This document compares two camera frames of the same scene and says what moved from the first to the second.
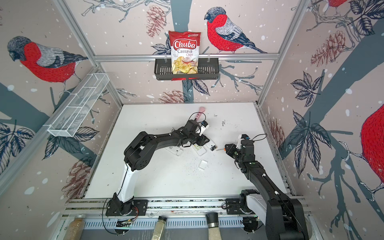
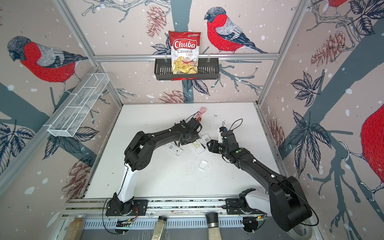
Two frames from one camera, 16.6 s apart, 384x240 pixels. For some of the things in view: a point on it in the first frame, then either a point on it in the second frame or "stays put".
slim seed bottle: x=159 y=228 stays put
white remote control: x=200 y=149 stays put
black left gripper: x=202 y=140 to x=196 y=137
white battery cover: x=202 y=164 stays put
